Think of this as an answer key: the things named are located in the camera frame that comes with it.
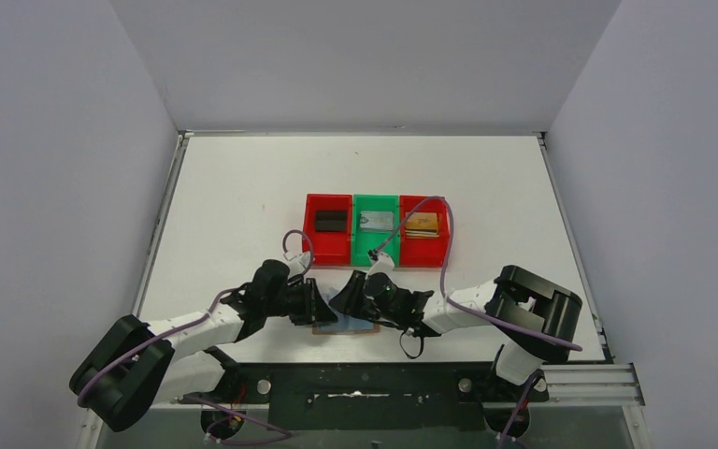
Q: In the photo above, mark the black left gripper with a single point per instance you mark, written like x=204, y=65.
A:
x=308, y=300

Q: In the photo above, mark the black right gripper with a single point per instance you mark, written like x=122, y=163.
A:
x=359, y=299

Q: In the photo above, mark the tan leather card holder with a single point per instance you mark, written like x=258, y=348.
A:
x=346, y=325

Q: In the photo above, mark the red bin with black card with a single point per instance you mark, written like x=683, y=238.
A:
x=329, y=249

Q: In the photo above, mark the green plastic bin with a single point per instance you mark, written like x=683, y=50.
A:
x=363, y=242

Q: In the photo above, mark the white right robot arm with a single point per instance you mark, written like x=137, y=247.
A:
x=538, y=317

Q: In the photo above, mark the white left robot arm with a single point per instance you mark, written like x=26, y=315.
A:
x=137, y=364

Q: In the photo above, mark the silver card stack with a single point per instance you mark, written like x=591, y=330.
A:
x=376, y=221

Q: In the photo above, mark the black card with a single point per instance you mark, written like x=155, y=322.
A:
x=331, y=221

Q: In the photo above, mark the gold card stack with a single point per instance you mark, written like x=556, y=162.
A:
x=422, y=225

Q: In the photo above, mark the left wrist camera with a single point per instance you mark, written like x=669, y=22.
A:
x=299, y=264

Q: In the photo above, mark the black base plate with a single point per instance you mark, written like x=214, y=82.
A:
x=464, y=396

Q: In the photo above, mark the aluminium frame rail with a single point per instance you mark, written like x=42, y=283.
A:
x=591, y=385

